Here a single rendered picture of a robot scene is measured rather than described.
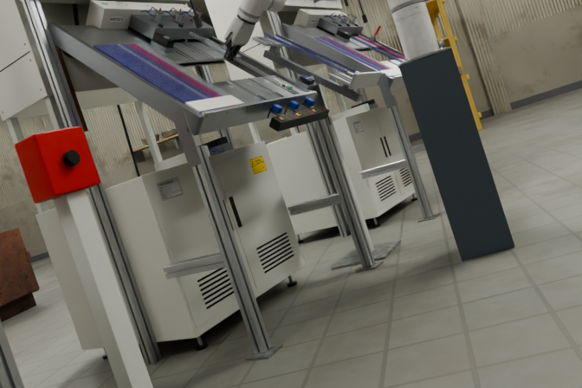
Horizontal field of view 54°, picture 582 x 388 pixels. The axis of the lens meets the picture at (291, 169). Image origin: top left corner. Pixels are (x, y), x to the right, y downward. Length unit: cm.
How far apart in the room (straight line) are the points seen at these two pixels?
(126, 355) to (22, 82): 116
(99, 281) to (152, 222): 44
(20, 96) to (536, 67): 933
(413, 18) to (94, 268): 129
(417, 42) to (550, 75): 879
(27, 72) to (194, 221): 81
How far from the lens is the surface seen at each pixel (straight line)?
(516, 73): 1069
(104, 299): 156
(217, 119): 178
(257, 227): 227
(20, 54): 233
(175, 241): 196
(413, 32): 205
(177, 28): 233
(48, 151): 152
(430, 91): 201
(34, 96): 229
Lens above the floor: 55
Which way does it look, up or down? 2 degrees down
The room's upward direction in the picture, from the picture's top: 18 degrees counter-clockwise
